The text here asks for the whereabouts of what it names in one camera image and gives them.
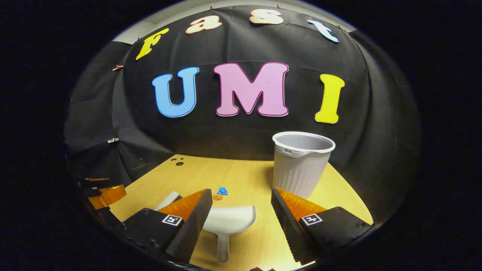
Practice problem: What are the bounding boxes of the white ribbed garbage bin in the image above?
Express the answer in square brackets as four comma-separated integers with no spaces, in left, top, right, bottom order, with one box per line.
[272,131,336,199]

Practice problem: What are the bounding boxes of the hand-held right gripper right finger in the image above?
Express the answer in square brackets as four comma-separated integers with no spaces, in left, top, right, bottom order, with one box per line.
[270,187,375,266]

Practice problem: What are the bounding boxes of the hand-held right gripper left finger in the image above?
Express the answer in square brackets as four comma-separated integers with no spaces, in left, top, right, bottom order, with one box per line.
[121,188,214,265]

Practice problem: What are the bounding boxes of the small white broom black bristles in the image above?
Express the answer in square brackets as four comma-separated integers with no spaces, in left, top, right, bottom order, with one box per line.
[154,191,182,211]

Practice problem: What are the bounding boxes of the white plastic dustpan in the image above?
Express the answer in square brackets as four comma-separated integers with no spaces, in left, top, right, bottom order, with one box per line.
[203,206,257,263]

